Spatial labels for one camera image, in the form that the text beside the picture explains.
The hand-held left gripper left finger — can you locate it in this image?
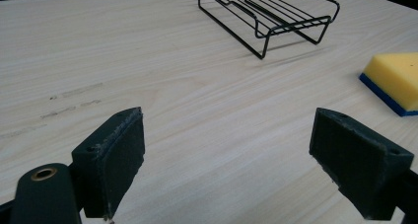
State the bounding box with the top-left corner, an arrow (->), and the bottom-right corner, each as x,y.
71,107 -> 146,220

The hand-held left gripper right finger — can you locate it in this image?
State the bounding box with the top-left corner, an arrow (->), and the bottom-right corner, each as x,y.
309,107 -> 415,221

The yellow and blue sponge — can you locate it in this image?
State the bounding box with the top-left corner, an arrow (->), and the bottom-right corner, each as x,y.
358,51 -> 418,117

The black wire rack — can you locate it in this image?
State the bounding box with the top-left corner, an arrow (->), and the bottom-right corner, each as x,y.
192,0 -> 341,60

